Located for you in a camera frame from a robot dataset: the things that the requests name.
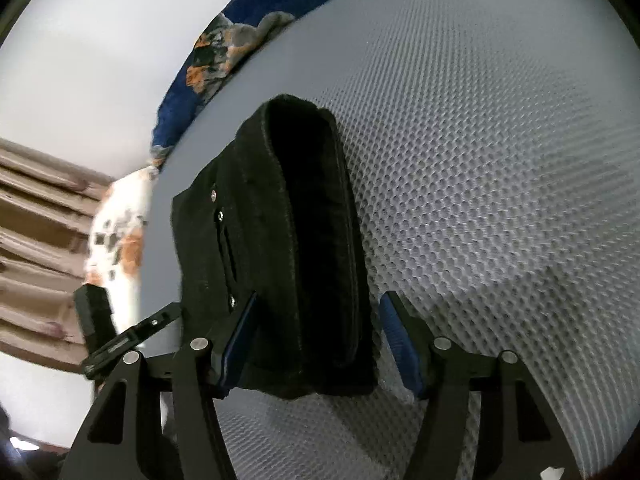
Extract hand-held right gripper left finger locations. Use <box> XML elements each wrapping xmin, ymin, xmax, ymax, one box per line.
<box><xmin>59</xmin><ymin>291</ymin><xmax>261</xmax><ymax>480</ymax></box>

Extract white orange printed pillow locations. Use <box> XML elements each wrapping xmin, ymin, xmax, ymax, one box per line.
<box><xmin>82</xmin><ymin>165</ymin><xmax>160</xmax><ymax>341</ymax></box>

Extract blue printed blanket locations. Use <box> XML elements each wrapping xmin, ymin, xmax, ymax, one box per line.
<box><xmin>150</xmin><ymin>0</ymin><xmax>401</xmax><ymax>168</ymax></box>

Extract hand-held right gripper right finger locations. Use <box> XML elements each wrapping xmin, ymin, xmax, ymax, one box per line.
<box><xmin>379</xmin><ymin>290</ymin><xmax>583</xmax><ymax>480</ymax></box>

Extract grey mesh bed mattress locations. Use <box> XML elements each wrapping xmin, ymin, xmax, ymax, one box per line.
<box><xmin>140</xmin><ymin>0</ymin><xmax>640</xmax><ymax>480</ymax></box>

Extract brown pleated curtain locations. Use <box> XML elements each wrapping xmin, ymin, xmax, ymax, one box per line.
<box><xmin>0</xmin><ymin>137</ymin><xmax>116</xmax><ymax>361</ymax></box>

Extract black pants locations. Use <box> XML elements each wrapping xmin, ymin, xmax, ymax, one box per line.
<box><xmin>170</xmin><ymin>93</ymin><xmax>381</xmax><ymax>401</ymax></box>

